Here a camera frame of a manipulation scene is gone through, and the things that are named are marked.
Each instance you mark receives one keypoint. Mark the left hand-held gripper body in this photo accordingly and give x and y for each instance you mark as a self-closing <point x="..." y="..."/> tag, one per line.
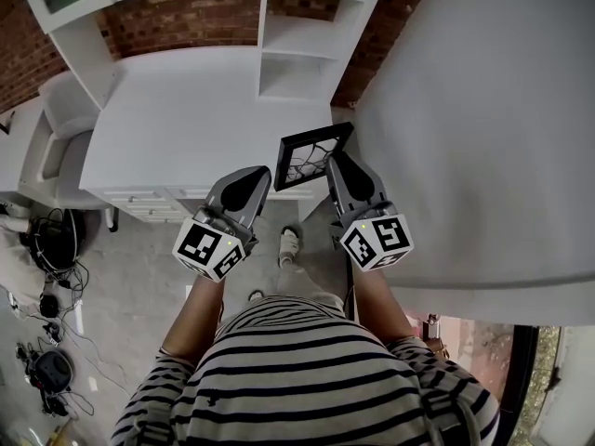
<point x="241" y="188"/>

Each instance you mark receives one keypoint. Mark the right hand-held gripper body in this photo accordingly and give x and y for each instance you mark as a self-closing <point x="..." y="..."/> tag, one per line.
<point x="358" y="184"/>

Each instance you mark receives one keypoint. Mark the black picture frame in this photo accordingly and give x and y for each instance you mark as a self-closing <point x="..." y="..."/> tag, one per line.
<point x="302" y="161"/>

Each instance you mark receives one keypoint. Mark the white shelf unit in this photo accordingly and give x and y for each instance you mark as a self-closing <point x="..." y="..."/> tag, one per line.
<point x="297" y="40"/>

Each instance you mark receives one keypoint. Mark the person's right forearm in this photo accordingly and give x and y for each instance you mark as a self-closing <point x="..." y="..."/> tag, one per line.
<point x="379" y="305"/>

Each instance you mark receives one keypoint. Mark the person's left forearm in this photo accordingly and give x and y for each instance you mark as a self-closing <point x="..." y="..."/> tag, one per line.
<point x="195" y="314"/>

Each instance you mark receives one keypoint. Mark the person's right shoe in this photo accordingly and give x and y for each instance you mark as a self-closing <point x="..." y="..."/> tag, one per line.
<point x="290" y="244"/>

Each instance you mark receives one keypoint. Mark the person's shoe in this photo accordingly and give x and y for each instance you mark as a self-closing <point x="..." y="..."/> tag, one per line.
<point x="255" y="295"/>
<point x="290" y="244"/>

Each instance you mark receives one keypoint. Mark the white desk with drawers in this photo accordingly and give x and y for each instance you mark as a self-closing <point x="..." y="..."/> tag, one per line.
<point x="186" y="123"/>

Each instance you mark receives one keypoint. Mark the black table leg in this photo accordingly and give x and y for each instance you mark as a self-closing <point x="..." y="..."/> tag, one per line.
<point x="349" y="277"/>

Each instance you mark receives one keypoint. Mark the person's left shoe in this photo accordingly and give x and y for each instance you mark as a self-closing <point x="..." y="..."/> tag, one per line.
<point x="255" y="295"/>

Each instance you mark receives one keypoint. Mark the beige trousers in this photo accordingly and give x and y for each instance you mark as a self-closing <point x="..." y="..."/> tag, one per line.
<point x="311" y="288"/>

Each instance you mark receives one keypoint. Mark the large white table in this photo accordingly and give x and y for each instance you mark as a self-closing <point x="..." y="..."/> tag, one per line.
<point x="465" y="133"/>

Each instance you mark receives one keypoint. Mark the white armchair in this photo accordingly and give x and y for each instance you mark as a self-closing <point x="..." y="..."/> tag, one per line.
<point x="65" y="109"/>

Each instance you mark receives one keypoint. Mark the striped shirt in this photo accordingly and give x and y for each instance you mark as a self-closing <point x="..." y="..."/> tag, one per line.
<point x="302" y="379"/>

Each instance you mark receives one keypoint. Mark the small black device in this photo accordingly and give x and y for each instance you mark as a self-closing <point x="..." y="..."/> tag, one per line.
<point x="48" y="305"/>

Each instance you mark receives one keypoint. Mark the round black device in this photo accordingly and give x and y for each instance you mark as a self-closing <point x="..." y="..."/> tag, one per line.
<point x="53" y="366"/>

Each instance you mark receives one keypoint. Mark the dark framed window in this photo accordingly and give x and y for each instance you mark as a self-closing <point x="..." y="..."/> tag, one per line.
<point x="534" y="379"/>

